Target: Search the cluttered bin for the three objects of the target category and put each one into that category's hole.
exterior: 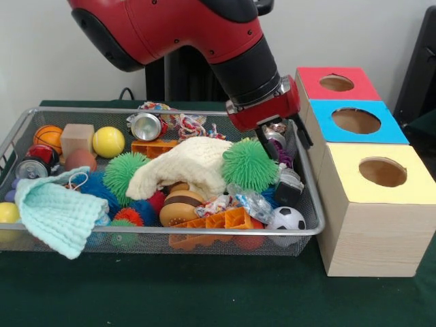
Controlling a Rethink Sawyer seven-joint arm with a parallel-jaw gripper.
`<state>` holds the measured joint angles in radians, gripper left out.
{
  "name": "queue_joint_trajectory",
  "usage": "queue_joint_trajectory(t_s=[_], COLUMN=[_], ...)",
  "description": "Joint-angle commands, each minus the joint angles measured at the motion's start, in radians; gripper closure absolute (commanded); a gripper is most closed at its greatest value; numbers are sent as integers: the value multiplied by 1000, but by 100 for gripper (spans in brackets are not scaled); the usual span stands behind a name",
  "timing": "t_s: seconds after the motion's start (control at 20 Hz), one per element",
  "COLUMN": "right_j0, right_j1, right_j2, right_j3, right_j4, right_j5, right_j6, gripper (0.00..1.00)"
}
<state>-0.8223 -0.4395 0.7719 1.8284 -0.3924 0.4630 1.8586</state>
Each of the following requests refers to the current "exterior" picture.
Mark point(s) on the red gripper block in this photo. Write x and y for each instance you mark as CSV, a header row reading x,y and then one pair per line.
x,y
266,114

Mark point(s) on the cream yellow cloth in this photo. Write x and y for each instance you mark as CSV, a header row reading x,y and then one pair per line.
x,y
184,167

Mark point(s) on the small silver tin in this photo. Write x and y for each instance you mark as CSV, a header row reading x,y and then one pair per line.
x,y
145,127

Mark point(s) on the yellow ball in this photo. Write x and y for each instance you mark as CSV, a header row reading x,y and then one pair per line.
x,y
108,142

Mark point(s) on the mint green cloth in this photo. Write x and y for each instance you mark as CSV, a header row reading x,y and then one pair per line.
x,y
58,218

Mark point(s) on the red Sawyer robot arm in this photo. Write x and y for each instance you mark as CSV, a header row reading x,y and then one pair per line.
x,y
204,34

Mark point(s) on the wooden box with three holes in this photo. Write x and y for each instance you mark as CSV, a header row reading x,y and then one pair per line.
x,y
368,238

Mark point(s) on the clear shallow bin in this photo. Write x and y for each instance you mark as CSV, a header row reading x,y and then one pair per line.
x,y
68,119

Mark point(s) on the black and white soccer ball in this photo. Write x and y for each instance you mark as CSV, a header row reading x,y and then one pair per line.
x,y
286,219

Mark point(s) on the colourful dotted cloth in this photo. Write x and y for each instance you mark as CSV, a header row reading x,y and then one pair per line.
x,y
197,127

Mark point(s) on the orange plastic toy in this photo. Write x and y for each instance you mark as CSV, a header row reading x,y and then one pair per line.
x,y
155,148
218,225

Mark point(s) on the toy burger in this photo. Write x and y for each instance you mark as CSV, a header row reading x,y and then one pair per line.
x,y
180,210

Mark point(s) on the black stand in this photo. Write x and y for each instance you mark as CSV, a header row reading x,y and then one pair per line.
x,y
422,82

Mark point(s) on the small green spiky ball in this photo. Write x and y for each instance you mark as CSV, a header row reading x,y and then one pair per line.
x,y
124,178

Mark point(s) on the dark green table cloth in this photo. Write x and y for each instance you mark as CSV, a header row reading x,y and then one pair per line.
x,y
204,293

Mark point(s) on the pale wooden block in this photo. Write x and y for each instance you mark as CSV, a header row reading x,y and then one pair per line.
x,y
76,137

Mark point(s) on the small orange basketball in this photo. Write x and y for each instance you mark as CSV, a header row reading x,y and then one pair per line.
x,y
48,137

